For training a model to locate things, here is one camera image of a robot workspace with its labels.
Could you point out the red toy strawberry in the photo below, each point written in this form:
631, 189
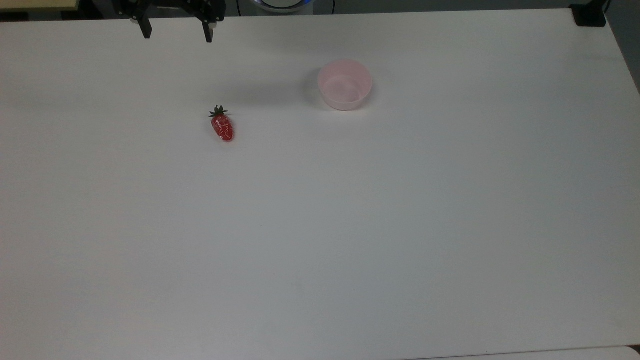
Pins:
222, 126

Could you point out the light wooden table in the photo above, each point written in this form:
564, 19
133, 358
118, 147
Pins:
35, 4

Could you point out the pink plastic bowl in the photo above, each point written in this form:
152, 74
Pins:
345, 86

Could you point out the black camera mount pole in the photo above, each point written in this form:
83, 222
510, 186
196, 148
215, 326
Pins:
589, 15

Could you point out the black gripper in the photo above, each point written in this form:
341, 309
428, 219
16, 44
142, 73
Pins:
170, 7

